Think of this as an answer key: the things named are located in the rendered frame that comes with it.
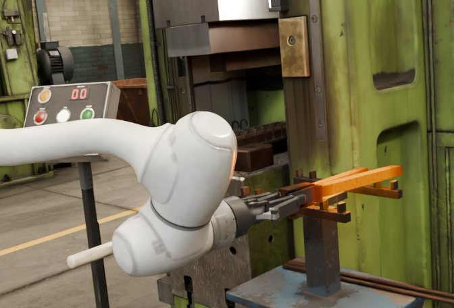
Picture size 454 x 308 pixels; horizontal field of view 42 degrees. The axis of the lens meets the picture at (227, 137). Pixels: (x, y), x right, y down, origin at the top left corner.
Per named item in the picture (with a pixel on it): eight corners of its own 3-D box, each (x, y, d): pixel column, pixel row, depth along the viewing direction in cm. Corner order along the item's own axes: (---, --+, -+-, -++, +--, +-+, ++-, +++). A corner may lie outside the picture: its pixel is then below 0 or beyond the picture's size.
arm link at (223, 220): (216, 259, 99) (242, 250, 103) (212, 207, 97) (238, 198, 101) (183, 248, 105) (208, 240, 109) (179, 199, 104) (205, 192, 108)
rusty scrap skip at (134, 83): (150, 147, 803) (144, 84, 789) (76, 140, 935) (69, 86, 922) (214, 132, 886) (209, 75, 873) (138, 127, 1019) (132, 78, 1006)
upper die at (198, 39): (210, 54, 178) (207, 22, 176) (167, 57, 192) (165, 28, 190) (296, 45, 207) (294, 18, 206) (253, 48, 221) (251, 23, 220)
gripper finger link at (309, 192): (287, 193, 115) (290, 193, 115) (311, 186, 120) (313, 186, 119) (288, 208, 116) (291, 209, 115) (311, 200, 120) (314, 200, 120)
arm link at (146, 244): (205, 271, 101) (230, 219, 94) (128, 301, 91) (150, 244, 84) (171, 227, 107) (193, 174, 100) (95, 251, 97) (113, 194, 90)
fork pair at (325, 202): (340, 213, 123) (340, 204, 123) (319, 209, 127) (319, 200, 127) (398, 188, 139) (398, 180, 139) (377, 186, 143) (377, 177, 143)
